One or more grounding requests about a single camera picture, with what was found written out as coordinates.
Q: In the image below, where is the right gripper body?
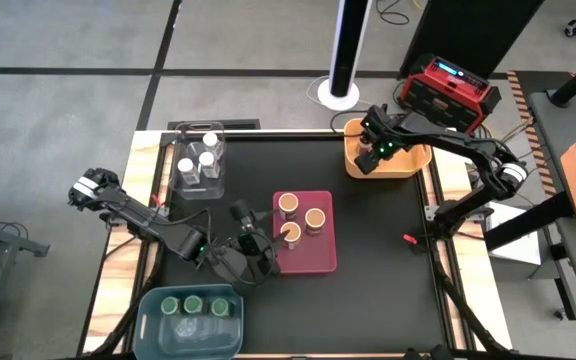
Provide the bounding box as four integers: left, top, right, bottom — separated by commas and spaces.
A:
365, 117, 409, 161

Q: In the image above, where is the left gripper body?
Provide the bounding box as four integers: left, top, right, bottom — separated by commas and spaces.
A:
212, 227, 277, 287

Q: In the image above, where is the furikake jar tan lid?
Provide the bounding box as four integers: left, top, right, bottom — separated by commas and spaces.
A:
277, 191, 301, 221
303, 207, 327, 236
280, 221, 303, 251

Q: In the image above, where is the green lid herb jar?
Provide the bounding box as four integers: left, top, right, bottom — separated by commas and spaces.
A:
160, 295, 182, 316
210, 296, 233, 318
182, 294, 205, 315

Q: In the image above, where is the yellow plastic bin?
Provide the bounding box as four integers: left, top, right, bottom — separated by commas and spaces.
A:
343, 117, 433, 180

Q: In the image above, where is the pink plastic bin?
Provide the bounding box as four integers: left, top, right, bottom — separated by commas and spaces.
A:
271, 190, 338, 275

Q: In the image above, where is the clear plastic bin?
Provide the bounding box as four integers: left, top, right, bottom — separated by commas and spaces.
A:
169, 121, 228, 202

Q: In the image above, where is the red black power box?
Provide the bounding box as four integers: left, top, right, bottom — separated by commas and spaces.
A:
397, 53, 503, 139

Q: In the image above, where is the black tower with white base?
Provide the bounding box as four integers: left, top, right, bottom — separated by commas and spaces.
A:
316, 0, 374, 112

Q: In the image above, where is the black floor bar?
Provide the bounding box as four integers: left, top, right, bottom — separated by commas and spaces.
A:
166, 118, 262, 132

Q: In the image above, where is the blue-grey plastic bin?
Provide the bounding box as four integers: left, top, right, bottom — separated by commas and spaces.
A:
133, 283, 245, 360

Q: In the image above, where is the black divider panel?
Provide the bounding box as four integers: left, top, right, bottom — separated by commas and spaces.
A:
398, 0, 547, 80

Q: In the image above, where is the grey side table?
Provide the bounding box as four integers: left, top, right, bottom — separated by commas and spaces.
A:
527, 88, 576, 344

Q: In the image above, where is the white box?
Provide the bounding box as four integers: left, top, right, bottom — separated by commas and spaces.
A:
485, 203, 543, 267

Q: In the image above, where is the black handheld device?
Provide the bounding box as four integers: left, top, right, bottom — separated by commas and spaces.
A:
401, 343, 455, 360

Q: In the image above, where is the white cable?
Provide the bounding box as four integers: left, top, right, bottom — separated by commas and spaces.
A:
305, 74, 374, 119

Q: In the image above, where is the yellow cable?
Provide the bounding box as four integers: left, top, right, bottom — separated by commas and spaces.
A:
470, 119, 534, 169

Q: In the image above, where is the black rig frame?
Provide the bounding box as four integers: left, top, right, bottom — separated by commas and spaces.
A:
75, 127, 509, 360

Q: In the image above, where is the grey metal frame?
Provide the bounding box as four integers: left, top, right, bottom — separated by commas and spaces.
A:
0, 217, 52, 360

